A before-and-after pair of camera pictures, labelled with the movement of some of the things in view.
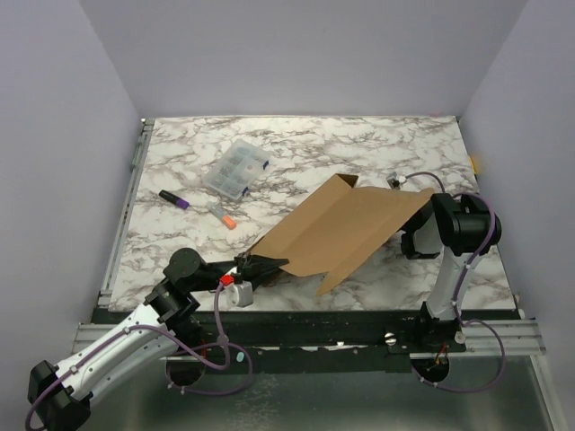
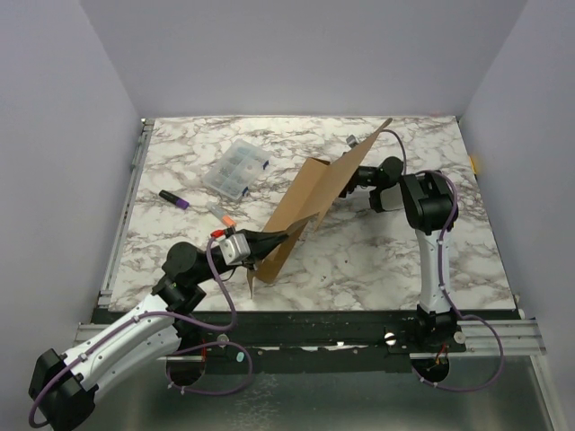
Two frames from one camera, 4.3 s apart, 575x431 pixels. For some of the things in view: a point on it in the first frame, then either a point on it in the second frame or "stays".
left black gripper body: x=239 y=261 → x=249 y=262
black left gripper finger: x=257 y=266 → x=262 y=243
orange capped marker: x=219 y=213 stays
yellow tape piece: x=473 y=164 stays
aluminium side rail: x=104 y=295 stays
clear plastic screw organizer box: x=236 y=169 stays
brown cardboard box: x=337 y=223 → x=315 y=188
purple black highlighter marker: x=173 y=199 stays
